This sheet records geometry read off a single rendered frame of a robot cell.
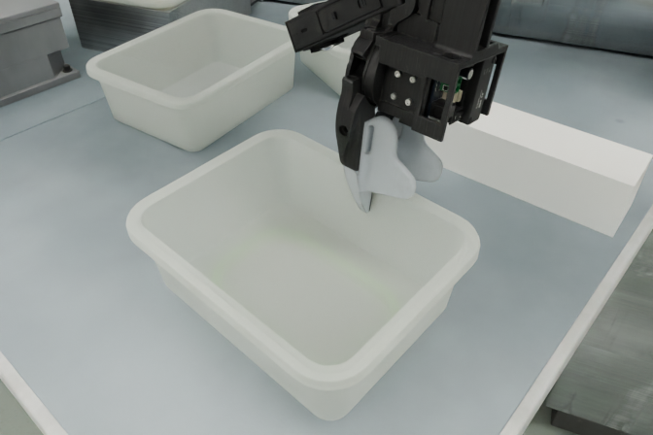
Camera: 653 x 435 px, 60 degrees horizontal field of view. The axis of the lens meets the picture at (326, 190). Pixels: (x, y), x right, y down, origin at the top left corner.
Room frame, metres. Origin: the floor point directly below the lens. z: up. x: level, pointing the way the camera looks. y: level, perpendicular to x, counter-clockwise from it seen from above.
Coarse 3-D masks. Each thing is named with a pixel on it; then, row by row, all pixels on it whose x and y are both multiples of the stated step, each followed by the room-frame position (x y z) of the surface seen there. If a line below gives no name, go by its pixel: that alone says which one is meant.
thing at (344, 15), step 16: (336, 0) 0.39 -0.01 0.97; (352, 0) 0.38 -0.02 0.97; (368, 0) 0.38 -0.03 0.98; (384, 0) 0.37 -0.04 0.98; (400, 0) 0.36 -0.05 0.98; (304, 16) 0.41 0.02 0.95; (320, 16) 0.40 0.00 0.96; (336, 16) 0.39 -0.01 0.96; (352, 16) 0.38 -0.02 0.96; (368, 16) 0.37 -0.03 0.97; (304, 32) 0.41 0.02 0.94; (320, 32) 0.40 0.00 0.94; (336, 32) 0.39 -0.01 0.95; (352, 32) 0.42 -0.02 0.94; (304, 48) 0.41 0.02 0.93; (320, 48) 0.41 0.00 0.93
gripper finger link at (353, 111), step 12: (360, 72) 0.35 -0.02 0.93; (348, 84) 0.34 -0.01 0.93; (360, 84) 0.35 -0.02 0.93; (348, 96) 0.34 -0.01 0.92; (360, 96) 0.34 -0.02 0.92; (348, 108) 0.34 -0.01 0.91; (360, 108) 0.34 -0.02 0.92; (372, 108) 0.35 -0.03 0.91; (336, 120) 0.34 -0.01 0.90; (348, 120) 0.33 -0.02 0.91; (360, 120) 0.34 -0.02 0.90; (336, 132) 0.34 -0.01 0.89; (348, 132) 0.33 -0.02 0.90; (360, 132) 0.34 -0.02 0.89; (348, 144) 0.34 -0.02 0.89; (360, 144) 0.34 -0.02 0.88; (348, 156) 0.34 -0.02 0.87; (360, 156) 0.34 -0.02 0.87
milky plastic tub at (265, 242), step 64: (192, 192) 0.36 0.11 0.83; (256, 192) 0.40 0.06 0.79; (320, 192) 0.39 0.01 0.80; (192, 256) 0.34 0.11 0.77; (256, 256) 0.34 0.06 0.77; (320, 256) 0.34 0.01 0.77; (384, 256) 0.34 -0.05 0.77; (448, 256) 0.30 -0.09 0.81; (256, 320) 0.22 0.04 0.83; (320, 320) 0.28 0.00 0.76; (384, 320) 0.28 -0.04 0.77; (320, 384) 0.18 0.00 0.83
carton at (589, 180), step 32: (448, 128) 0.50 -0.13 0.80; (480, 128) 0.48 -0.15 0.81; (512, 128) 0.48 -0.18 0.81; (544, 128) 0.48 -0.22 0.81; (448, 160) 0.49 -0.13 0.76; (480, 160) 0.47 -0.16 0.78; (512, 160) 0.45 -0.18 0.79; (544, 160) 0.43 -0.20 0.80; (576, 160) 0.42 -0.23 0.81; (608, 160) 0.42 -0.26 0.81; (640, 160) 0.42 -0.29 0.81; (512, 192) 0.45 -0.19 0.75; (544, 192) 0.43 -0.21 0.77; (576, 192) 0.41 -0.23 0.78; (608, 192) 0.39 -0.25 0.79; (608, 224) 0.39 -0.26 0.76
